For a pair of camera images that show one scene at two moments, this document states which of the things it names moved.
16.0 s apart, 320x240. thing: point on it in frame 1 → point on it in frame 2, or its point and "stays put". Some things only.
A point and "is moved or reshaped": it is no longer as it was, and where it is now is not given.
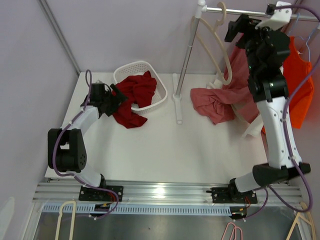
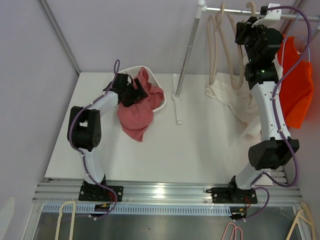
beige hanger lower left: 60,214 stays put
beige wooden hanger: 212,44 is moved or reshaped
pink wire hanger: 234,230 stays put
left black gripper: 117,101 → 137,94
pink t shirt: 218,104 → 135,119
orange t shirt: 296,70 stays put
